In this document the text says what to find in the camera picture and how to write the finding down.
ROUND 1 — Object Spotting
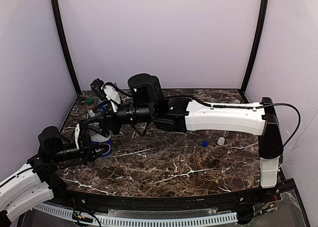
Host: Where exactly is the Pepsi bottle blue label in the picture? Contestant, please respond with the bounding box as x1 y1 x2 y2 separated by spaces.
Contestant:
89 130 113 168

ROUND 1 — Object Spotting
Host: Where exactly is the blue Pepsi bottle cap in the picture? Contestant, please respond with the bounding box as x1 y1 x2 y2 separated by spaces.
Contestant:
202 141 209 148

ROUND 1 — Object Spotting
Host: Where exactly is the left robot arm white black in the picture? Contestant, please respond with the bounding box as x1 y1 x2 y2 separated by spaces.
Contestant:
0 126 111 227

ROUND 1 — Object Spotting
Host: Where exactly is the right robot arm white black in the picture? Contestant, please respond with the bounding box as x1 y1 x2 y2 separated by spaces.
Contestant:
90 73 286 189

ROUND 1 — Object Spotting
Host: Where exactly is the Starbucks coffee bottle green cap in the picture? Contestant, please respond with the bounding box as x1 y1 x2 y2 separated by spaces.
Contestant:
85 97 96 118

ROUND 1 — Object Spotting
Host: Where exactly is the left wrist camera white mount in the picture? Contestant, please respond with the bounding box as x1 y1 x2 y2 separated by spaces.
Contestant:
74 123 86 151

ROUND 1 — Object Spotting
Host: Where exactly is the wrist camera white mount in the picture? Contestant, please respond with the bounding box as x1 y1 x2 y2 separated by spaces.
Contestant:
90 78 122 113
74 123 86 151

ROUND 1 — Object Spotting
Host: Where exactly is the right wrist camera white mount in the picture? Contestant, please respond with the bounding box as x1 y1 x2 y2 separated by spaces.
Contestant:
90 78 122 113

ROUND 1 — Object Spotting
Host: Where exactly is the black left corner frame post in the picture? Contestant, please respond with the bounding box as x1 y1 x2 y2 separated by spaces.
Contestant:
50 0 81 96

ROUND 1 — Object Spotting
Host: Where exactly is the black corner frame post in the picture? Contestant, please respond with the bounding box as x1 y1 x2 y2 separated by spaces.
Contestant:
239 0 268 97
50 0 81 96

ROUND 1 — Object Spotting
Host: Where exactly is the black front table rail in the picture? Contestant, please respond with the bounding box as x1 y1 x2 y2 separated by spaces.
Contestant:
50 168 294 215

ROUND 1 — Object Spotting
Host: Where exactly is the white slotted cable duct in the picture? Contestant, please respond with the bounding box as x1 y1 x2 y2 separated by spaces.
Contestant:
34 203 238 227

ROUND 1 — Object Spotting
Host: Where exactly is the black right corner frame post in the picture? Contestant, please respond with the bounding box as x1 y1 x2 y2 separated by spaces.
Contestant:
239 0 268 97

